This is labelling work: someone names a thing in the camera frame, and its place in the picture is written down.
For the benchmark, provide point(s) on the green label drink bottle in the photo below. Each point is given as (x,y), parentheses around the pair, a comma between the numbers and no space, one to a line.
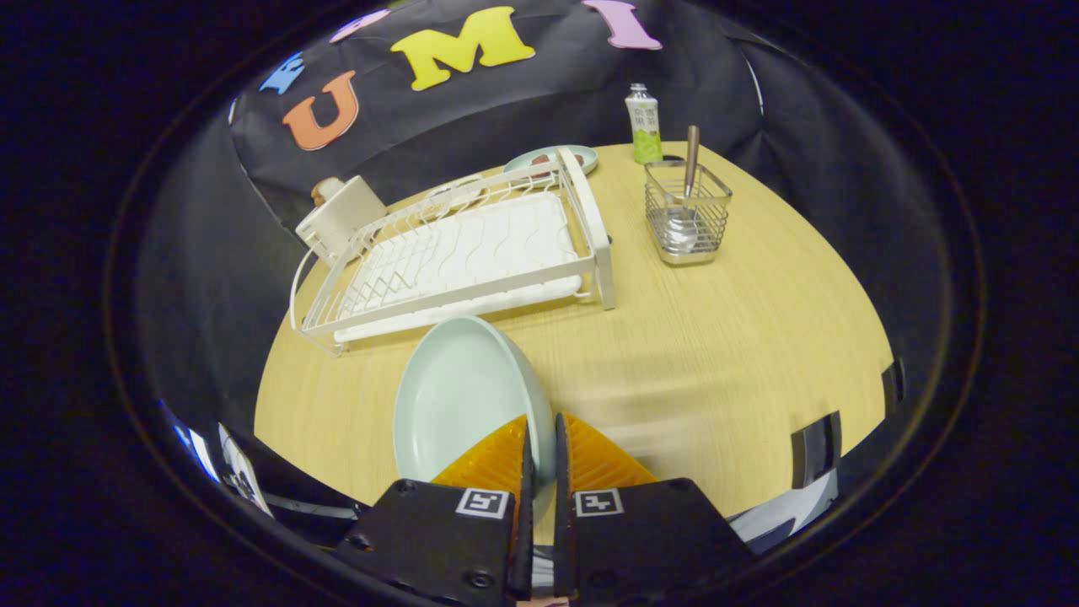
(645,126)

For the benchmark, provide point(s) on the black backdrop cloth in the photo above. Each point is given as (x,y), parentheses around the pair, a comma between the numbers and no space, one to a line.
(506,110)

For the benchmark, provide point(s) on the pale green plate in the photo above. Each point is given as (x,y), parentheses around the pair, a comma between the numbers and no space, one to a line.
(459,405)

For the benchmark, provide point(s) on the pale plate with food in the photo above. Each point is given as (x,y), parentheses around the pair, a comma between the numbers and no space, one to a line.
(531,160)

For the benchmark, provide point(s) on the black table clamp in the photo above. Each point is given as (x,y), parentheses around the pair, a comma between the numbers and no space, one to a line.
(892,388)
(813,451)

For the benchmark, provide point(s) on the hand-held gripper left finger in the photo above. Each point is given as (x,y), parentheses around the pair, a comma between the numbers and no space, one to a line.
(526,523)

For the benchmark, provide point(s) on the white toaster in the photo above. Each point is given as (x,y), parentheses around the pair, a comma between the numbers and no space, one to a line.
(346,215)

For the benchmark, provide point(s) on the white dish rack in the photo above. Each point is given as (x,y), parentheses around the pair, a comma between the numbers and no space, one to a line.
(472,244)

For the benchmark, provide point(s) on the white divided sauce dish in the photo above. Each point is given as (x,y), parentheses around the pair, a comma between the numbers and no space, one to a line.
(455,187)

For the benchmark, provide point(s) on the brown bread slice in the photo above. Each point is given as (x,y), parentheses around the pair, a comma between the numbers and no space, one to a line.
(324,190)

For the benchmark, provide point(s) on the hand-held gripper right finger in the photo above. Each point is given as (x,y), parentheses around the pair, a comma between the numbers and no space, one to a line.
(563,523)

